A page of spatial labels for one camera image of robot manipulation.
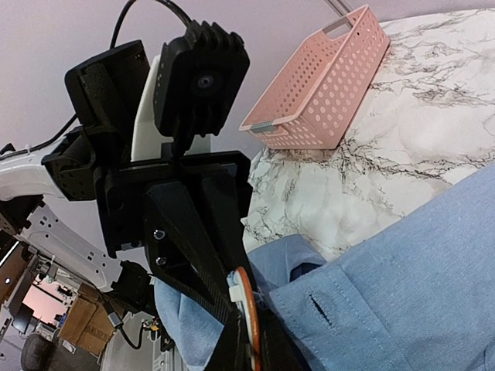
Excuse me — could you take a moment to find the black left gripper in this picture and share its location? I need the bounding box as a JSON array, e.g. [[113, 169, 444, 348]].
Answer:
[[94, 151, 257, 325]]

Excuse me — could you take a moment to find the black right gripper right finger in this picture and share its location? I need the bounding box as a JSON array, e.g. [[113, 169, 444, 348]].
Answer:
[[260, 312, 309, 371]]

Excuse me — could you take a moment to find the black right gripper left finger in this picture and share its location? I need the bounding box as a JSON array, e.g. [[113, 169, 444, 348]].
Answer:
[[204, 310, 248, 371]]

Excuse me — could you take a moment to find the round brooch orange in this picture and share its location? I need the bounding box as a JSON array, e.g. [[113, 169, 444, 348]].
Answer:
[[227, 267, 261, 371]]

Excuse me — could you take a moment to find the blue shirt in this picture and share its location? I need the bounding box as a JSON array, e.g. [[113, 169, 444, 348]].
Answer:
[[155, 166, 494, 370]]

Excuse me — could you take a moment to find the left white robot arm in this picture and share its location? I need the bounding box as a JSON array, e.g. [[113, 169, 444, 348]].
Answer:
[[1, 33, 253, 327]]

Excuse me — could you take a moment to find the pink plastic basket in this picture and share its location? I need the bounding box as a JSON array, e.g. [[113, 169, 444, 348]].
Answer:
[[239, 5, 390, 150]]

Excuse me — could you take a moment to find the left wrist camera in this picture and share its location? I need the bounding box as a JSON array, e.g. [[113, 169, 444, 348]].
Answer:
[[154, 20, 250, 138]]

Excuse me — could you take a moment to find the left aluminium post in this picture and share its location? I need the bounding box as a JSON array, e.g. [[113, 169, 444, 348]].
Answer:
[[327, 0, 352, 16]]

